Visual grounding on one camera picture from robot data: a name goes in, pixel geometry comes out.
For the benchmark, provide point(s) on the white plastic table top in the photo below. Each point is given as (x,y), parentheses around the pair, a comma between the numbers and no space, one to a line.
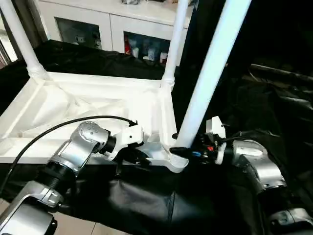
(73,103)

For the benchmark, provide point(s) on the white plastic table leg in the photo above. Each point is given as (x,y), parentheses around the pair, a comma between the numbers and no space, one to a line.
(22,39)
(173,39)
(215,63)

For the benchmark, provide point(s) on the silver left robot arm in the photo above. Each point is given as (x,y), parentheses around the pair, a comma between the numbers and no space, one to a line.
(73,152)

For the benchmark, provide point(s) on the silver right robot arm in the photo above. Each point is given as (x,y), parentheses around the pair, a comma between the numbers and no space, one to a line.
(254,166)

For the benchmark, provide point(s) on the black plastic mat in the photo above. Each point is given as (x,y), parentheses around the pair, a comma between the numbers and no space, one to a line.
(161,200)

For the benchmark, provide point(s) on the small red bottle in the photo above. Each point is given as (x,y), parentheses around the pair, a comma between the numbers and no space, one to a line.
(127,46)

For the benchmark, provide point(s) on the black low bench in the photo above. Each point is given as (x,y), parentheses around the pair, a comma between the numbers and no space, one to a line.
(283,71)

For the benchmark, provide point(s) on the white glass-door cabinet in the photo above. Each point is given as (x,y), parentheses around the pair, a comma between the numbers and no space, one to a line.
(112,17)

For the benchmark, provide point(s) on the grey curtain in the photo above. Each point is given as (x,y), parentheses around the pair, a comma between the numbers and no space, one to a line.
(32,19)

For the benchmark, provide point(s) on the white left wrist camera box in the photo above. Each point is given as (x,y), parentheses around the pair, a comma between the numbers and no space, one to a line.
(126,139)

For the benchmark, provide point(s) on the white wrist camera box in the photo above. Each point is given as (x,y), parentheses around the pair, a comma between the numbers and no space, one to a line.
(216,134)
(126,139)

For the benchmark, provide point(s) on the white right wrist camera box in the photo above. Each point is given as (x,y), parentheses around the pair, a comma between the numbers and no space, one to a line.
(216,134)

